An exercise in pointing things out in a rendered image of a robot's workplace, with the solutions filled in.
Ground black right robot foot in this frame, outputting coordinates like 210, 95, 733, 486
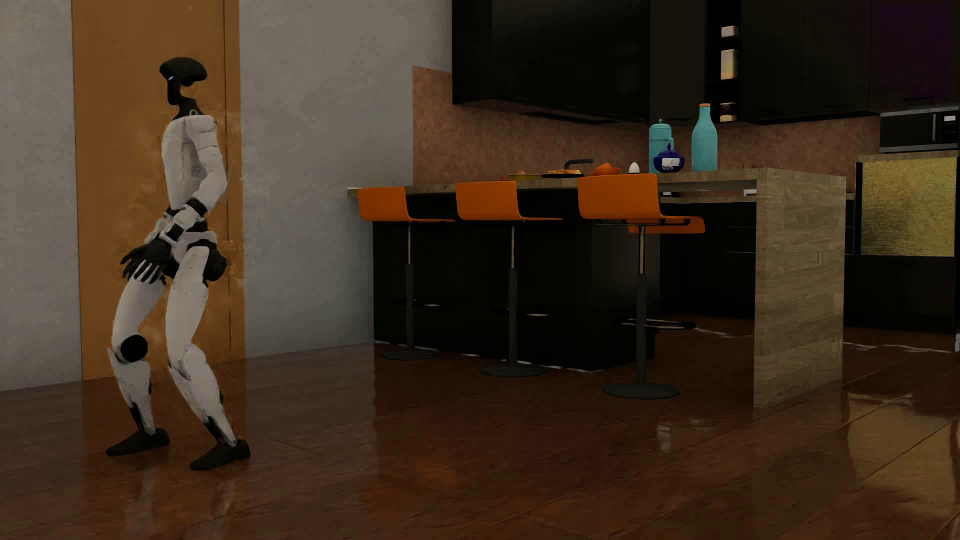
105, 427, 171, 457

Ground white right robot leg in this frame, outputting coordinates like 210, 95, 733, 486
108, 271, 168, 436

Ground tall teal bottle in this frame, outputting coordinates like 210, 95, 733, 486
690, 103, 719, 172

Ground black robot head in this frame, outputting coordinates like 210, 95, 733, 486
159, 57, 209, 107

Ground black upper kitchen cabinets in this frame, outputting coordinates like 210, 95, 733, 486
451, 0, 960, 126

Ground built-in oven gold door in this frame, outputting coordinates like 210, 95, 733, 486
855, 152, 960, 260

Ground white robot leg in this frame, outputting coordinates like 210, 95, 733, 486
165, 243, 240, 445
108, 271, 168, 436

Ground orange bar stool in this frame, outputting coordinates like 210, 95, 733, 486
627, 216, 707, 331
357, 186, 456, 362
576, 173, 691, 400
455, 180, 564, 378

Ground black left robot foot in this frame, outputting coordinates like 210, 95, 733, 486
189, 438, 252, 472

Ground black frying pan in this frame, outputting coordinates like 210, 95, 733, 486
541, 158, 595, 179

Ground white left robot leg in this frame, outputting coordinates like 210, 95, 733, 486
165, 243, 240, 445

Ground black microwave oven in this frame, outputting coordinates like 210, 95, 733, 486
879, 107, 960, 154

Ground wooden kitchen island counter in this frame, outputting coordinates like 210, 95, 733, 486
347, 168, 848, 409

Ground black robot foot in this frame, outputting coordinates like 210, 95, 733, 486
189, 438, 252, 472
105, 427, 171, 457

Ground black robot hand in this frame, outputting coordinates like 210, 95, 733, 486
120, 237, 176, 285

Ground teal lidded canister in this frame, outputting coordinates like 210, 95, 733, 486
648, 119, 675, 174

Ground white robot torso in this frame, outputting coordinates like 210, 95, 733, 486
161, 103, 220, 240

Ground orange wooden door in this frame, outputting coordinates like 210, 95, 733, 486
72, 0, 246, 382

